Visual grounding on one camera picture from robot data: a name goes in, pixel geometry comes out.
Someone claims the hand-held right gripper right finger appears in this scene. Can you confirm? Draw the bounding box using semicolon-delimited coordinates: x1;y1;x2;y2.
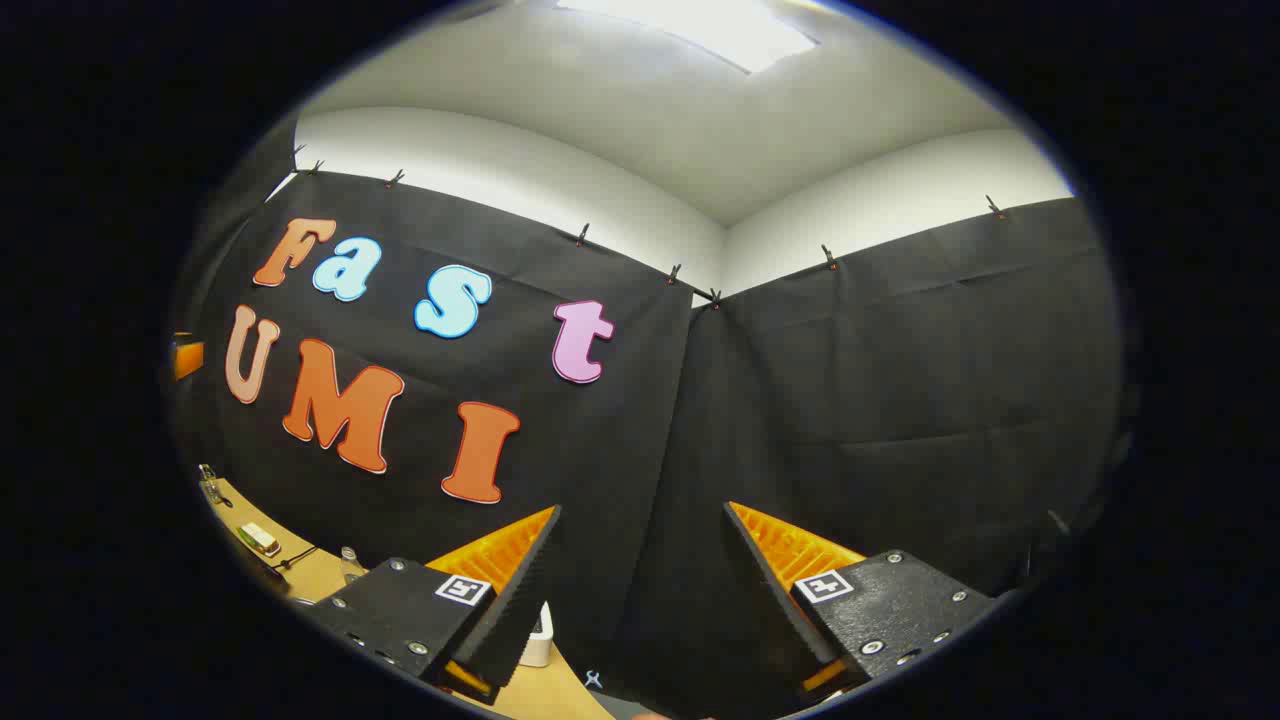
722;502;1001;701

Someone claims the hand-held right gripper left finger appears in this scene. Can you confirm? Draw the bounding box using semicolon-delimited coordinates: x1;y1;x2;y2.
300;505;563;706

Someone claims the ceiling light panel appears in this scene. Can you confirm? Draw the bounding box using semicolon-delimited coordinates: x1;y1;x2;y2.
555;0;821;76

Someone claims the row of cloth clips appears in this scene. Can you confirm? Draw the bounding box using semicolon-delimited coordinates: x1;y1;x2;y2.
290;143;1006;306

